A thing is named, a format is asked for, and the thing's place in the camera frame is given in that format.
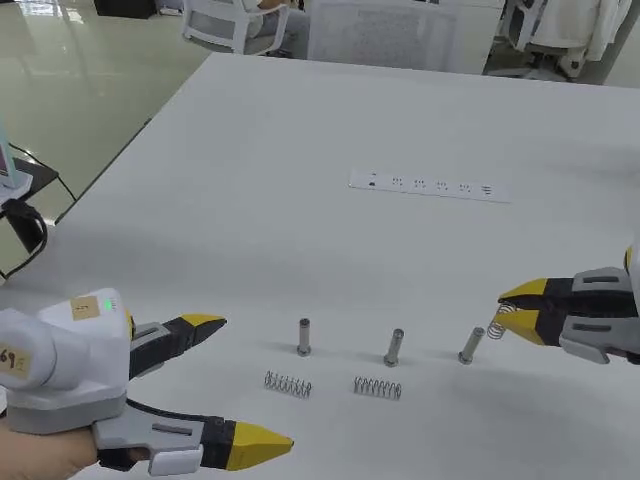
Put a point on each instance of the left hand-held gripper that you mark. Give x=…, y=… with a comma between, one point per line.
x=60, y=350

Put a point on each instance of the metal pin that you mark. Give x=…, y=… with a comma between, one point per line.
x=471, y=345
x=304, y=337
x=394, y=347

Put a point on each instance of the white power strip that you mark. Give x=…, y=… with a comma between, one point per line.
x=430, y=186

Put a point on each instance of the person's left hand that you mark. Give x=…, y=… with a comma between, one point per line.
x=45, y=455

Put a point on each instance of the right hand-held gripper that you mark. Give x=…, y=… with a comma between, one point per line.
x=633, y=267

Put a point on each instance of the small metal coil spring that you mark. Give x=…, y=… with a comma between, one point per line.
x=287, y=385
x=377, y=388
x=500, y=322

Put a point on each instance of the white device with screen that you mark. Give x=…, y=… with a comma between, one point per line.
x=10, y=170

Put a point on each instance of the white mesh-back office chair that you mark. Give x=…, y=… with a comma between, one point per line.
x=380, y=30

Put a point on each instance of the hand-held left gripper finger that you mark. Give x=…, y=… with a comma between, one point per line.
x=220, y=440

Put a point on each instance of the white chair with draped clothing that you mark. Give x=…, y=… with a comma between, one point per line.
x=565, y=30

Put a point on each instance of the black side stand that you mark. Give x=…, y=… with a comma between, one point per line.
x=37, y=175

